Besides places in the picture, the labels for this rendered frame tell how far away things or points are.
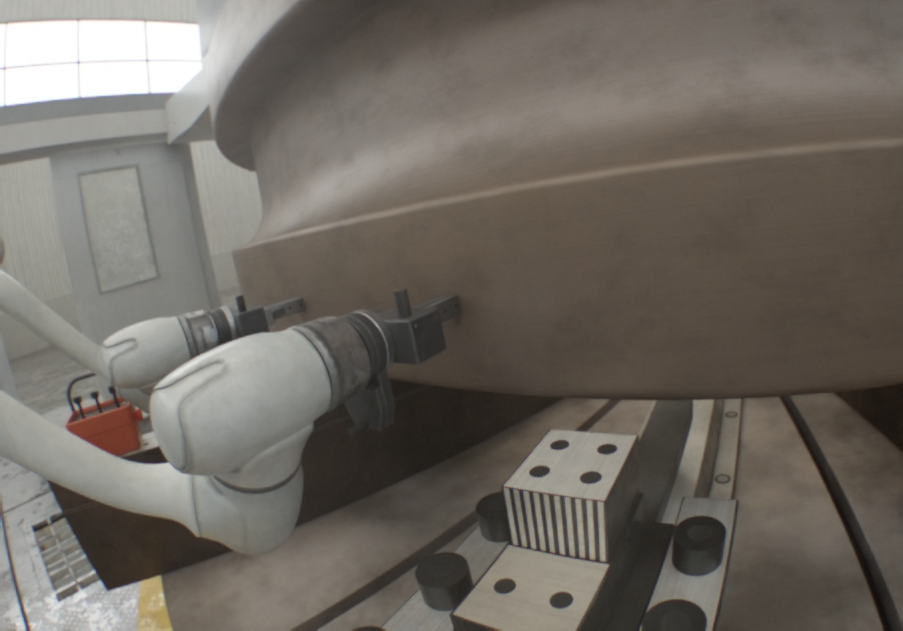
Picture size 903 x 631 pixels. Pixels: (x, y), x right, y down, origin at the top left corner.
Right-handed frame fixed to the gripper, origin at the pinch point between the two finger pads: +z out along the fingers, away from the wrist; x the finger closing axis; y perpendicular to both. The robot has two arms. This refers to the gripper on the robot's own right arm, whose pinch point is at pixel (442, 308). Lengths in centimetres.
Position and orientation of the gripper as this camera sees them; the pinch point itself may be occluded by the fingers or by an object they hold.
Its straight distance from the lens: 62.4
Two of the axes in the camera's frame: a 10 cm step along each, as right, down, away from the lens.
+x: -7.9, 0.4, 6.1
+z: 5.8, -2.5, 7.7
